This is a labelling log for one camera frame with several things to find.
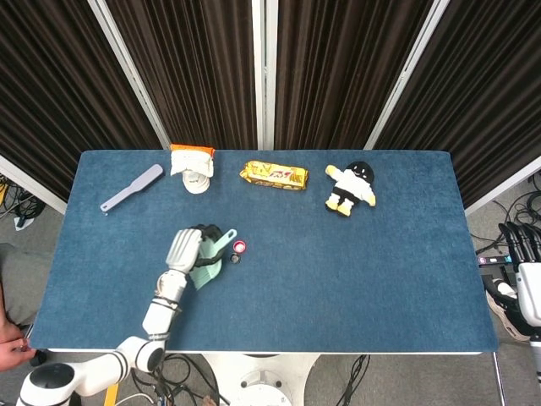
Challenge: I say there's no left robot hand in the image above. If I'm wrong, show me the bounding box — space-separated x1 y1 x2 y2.
165 223 224 274

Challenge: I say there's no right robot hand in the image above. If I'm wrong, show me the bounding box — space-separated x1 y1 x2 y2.
498 222 541 326

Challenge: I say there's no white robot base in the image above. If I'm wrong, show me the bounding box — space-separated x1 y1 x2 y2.
201 353 322 406

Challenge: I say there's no white snack bag orange end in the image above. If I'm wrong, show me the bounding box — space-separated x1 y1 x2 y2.
169 144 216 178

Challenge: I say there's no yellow biscuit package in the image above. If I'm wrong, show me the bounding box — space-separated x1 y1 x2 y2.
239 160 309 192

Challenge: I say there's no bystander bare hand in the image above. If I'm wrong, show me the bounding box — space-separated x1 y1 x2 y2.
0 323 38 373

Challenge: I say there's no black and white sneaker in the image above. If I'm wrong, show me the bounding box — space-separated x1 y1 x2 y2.
484 277 532 342

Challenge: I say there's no stack of white paper cups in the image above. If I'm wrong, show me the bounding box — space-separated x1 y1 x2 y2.
182 167 211 195

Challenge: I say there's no lilac brush with black bristles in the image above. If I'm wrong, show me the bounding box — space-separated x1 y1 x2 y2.
100 163 165 212

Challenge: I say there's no blue fabric table cover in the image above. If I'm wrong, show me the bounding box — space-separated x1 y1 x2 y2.
31 148 499 354

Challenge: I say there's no bystander grey trouser leg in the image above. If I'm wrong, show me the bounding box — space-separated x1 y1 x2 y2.
0 243 57 327

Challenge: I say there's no dark pleated curtain panel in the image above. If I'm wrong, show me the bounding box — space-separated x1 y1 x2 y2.
105 0 259 151
274 0 435 151
0 0 164 204
374 0 541 209

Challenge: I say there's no black and white plush doll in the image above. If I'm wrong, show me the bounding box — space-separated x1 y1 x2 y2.
325 161 377 217

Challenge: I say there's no black floor cable bundle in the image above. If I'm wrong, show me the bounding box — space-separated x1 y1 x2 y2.
129 353 221 406
0 175 48 232
336 354 371 406
468 172 541 255

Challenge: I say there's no white partition base rail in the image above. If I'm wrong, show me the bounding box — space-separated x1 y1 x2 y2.
463 155 541 217
0 154 68 215

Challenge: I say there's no white partition frame post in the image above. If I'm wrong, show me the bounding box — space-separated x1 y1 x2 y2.
251 0 278 151
87 0 172 151
363 0 451 151

